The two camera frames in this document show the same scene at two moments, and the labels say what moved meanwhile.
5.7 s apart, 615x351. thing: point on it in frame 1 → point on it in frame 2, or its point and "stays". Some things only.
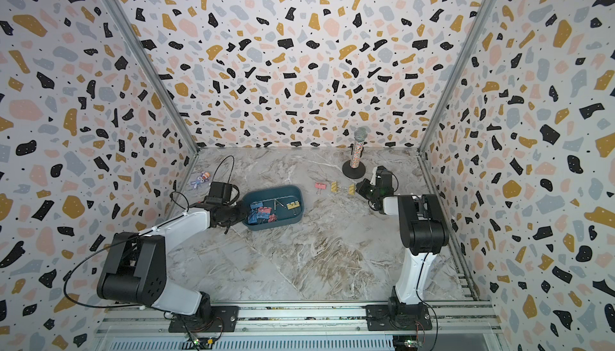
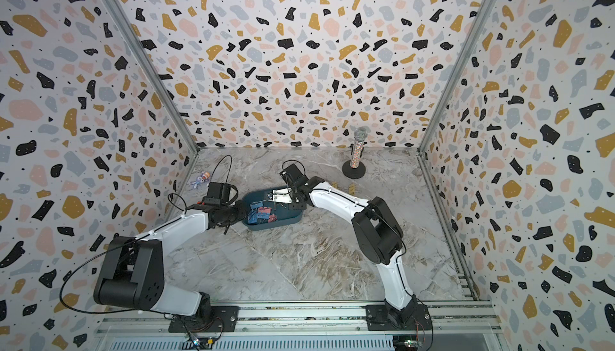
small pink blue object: [203, 177] stays
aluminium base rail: [300, 326] stays
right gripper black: [364, 184] → [294, 207]
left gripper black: [243, 213] stays
